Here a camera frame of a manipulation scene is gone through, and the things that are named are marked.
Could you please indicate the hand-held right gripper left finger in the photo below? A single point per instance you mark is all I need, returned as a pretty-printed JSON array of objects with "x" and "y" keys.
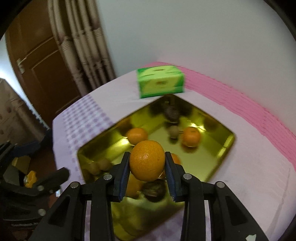
[{"x": 123, "y": 178}]

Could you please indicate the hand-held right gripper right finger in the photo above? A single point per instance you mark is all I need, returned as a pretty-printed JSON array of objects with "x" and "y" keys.
[{"x": 170, "y": 178}]

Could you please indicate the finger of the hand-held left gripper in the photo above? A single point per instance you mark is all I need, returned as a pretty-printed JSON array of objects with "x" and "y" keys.
[
  {"x": 25, "y": 149},
  {"x": 53, "y": 177}
]

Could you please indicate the dark passion fruit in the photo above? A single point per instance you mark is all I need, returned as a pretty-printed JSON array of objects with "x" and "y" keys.
[
  {"x": 172, "y": 114},
  {"x": 154, "y": 190}
]

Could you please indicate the small brown kiwi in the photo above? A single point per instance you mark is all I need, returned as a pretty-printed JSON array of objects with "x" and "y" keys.
[
  {"x": 104, "y": 164},
  {"x": 92, "y": 168},
  {"x": 173, "y": 132}
]

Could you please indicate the gold and red tin box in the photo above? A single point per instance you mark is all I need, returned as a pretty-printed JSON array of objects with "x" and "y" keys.
[{"x": 208, "y": 153}]

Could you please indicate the yellow plastic object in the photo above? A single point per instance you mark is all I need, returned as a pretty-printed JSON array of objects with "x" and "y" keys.
[{"x": 30, "y": 179}]

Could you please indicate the tan patterned furniture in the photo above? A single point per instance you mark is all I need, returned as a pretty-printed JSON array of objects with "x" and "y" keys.
[{"x": 13, "y": 111}]

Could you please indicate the brown wooden door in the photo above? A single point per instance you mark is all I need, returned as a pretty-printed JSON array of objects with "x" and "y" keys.
[{"x": 46, "y": 81}]

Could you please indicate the white and purple checked cloth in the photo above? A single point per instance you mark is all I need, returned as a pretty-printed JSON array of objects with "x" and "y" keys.
[{"x": 242, "y": 173}]

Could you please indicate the green tissue pack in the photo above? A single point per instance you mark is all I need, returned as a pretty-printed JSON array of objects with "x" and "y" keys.
[{"x": 160, "y": 81}]

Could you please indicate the pink foam mat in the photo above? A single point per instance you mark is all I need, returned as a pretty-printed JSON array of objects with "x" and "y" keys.
[{"x": 231, "y": 99}]

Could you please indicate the beige striped curtain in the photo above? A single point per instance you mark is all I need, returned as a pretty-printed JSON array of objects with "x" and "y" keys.
[{"x": 81, "y": 46}]

